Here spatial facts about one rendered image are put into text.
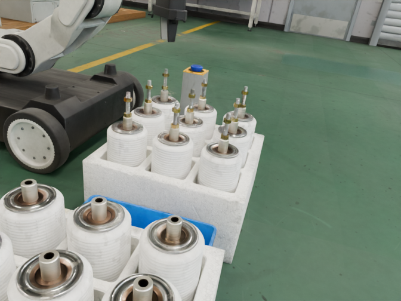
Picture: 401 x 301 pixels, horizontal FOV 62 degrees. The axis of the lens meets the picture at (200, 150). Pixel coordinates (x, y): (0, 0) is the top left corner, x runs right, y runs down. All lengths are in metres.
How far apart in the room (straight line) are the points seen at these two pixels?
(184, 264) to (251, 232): 0.47
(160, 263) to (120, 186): 0.36
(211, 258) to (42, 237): 0.27
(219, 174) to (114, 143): 0.25
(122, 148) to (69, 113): 0.34
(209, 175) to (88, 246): 0.33
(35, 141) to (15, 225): 0.56
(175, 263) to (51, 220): 0.21
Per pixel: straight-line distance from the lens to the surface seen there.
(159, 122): 0.89
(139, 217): 0.79
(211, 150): 0.74
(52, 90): 1.11
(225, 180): 0.74
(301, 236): 0.98
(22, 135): 1.12
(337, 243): 1.01
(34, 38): 1.29
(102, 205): 0.52
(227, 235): 0.78
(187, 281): 0.52
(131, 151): 0.80
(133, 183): 0.79
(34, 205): 0.57
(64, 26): 1.16
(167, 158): 0.75
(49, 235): 0.59
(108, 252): 0.53
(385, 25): 5.87
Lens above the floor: 0.59
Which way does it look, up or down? 27 degrees down
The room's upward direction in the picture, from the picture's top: 8 degrees clockwise
